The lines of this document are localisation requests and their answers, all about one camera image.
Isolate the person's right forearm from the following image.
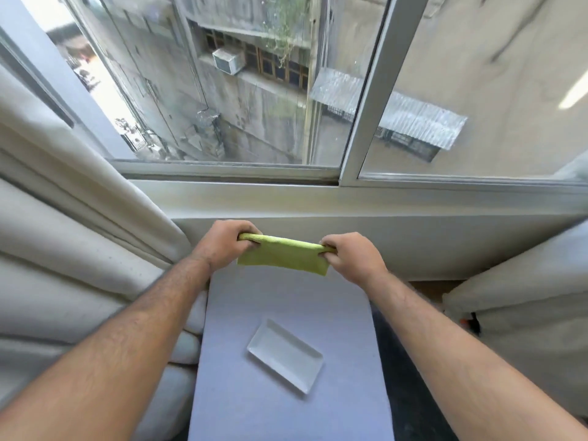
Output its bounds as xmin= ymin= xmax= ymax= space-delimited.
xmin=367 ymin=271 xmax=588 ymax=441

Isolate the person's left hand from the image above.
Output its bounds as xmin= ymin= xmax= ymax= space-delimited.
xmin=192 ymin=220 xmax=263 ymax=273

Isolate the green microfiber cloth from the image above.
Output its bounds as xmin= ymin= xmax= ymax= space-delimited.
xmin=236 ymin=232 xmax=335 ymax=277

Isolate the white curtain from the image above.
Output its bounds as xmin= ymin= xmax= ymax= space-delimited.
xmin=442 ymin=151 xmax=588 ymax=417
xmin=0 ymin=64 xmax=208 ymax=441

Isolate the white rectangular plate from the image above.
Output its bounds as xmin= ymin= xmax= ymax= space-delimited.
xmin=247 ymin=318 xmax=325 ymax=395

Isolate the grey table mat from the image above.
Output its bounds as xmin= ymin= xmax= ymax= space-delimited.
xmin=187 ymin=264 xmax=395 ymax=441

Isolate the white window frame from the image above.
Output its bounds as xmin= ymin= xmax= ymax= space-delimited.
xmin=0 ymin=0 xmax=588 ymax=189

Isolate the person's left forearm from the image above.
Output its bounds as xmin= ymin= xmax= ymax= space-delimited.
xmin=0 ymin=256 xmax=213 ymax=441

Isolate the person's right hand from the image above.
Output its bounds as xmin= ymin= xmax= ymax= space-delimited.
xmin=321 ymin=232 xmax=390 ymax=287

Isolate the corrugated metal awning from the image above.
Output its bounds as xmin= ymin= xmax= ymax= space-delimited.
xmin=309 ymin=67 xmax=468 ymax=151

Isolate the white window sill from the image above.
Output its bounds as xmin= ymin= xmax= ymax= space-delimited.
xmin=129 ymin=180 xmax=588 ymax=223

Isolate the white air conditioner unit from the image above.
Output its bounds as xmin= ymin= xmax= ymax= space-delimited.
xmin=212 ymin=47 xmax=246 ymax=75

